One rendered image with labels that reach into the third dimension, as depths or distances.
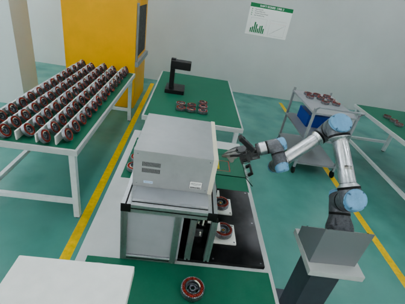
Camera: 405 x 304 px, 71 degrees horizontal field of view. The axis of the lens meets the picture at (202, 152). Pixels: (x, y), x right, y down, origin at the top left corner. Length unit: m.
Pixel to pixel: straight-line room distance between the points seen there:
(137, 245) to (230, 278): 0.50
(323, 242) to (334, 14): 5.89
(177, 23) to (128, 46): 1.97
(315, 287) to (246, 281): 0.59
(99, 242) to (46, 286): 0.72
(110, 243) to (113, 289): 0.73
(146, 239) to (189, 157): 0.47
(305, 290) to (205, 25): 5.53
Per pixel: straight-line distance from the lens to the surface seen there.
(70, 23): 5.08
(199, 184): 1.38
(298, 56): 7.00
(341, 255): 1.86
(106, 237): 1.68
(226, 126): 3.07
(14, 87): 5.17
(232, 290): 1.54
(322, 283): 2.03
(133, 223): 1.41
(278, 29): 6.76
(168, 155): 1.30
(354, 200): 1.67
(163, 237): 1.46
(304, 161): 4.09
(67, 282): 0.97
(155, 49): 6.69
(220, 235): 1.66
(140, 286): 1.49
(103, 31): 4.93
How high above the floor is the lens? 1.99
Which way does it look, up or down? 30 degrees down
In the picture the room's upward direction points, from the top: 10 degrees clockwise
